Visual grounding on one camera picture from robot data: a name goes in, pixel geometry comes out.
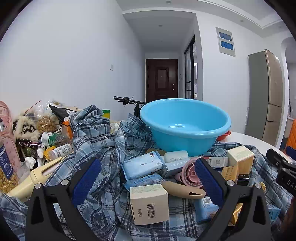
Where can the dark brown door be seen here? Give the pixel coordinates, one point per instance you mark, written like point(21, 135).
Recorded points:
point(161, 77)

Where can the black bicycle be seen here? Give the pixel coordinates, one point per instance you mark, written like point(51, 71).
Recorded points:
point(129, 100)

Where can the pink folding cup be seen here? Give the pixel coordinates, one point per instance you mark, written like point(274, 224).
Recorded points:
point(190, 172)

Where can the orange box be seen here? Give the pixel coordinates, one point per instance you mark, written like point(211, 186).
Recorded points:
point(68, 131)

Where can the white bottle with barcode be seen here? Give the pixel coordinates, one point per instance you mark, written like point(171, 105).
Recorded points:
point(60, 151)

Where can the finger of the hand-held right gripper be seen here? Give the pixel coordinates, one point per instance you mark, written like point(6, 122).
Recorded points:
point(277, 158)

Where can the green label plastic bottle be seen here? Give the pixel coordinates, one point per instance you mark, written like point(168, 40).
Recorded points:
point(54, 138)

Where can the yellow small carton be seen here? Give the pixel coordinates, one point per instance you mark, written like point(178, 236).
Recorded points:
point(230, 172)

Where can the gold foil box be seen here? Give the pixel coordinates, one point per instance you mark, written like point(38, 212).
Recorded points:
point(237, 213)

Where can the blue plastic basin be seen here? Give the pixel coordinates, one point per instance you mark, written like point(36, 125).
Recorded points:
point(185, 129)

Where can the clear bag of nuts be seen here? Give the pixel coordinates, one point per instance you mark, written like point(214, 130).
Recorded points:
point(46, 122)

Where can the yellow container with green lid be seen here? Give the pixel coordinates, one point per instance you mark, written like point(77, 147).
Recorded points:
point(106, 114)

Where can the blue wrapped packet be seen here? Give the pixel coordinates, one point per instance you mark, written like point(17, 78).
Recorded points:
point(205, 209)

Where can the blue plaid shirt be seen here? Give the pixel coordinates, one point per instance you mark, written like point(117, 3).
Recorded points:
point(97, 143)

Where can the blue speckled packet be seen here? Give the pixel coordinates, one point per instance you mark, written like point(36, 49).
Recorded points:
point(143, 180)

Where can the black framed glass door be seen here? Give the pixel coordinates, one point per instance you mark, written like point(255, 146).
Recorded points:
point(189, 69)

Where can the cream cardboard box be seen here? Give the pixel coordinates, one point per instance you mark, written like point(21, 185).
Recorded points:
point(240, 157)

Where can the black and white fuzzy hat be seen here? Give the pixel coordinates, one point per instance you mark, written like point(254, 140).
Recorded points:
point(24, 128)

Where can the bag of yellow popcorn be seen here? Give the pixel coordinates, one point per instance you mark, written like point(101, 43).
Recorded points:
point(7, 183)

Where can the black small box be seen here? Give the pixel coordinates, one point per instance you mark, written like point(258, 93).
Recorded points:
point(242, 178)

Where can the white slim carton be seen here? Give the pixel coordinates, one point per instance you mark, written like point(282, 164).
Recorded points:
point(216, 161)

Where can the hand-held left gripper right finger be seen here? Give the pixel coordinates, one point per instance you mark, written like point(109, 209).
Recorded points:
point(208, 180)

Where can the light blue small box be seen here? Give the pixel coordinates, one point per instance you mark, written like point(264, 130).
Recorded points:
point(274, 213)

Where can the orange chair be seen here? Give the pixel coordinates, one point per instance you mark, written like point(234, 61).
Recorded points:
point(291, 139)

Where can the beige refrigerator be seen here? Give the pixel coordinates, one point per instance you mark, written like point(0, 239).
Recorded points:
point(266, 97)

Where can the light blue tissue packet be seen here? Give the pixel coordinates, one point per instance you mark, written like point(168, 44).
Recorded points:
point(141, 164)

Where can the wall electrical panel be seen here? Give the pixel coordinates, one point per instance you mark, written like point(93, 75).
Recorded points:
point(226, 41)

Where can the white soap bar packet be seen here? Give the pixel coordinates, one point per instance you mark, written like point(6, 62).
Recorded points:
point(176, 156)

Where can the pale blue carton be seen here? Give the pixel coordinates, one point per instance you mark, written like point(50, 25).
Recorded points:
point(172, 167)

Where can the beige cardboard box with barcode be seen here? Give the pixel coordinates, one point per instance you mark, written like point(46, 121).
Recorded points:
point(148, 204)

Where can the beige plastic scoop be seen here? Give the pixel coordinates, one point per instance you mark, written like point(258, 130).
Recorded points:
point(182, 190)

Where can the white crumpled tissue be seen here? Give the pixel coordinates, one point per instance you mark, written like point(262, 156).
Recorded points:
point(26, 163)

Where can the red bowl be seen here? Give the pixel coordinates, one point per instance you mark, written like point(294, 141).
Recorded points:
point(223, 136)

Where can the dark blue bottle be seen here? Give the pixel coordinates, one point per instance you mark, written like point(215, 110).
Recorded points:
point(4, 160)

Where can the cream handheld device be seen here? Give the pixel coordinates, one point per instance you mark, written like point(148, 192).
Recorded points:
point(34, 173)

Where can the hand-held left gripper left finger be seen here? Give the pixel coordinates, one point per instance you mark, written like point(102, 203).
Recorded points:
point(86, 183)

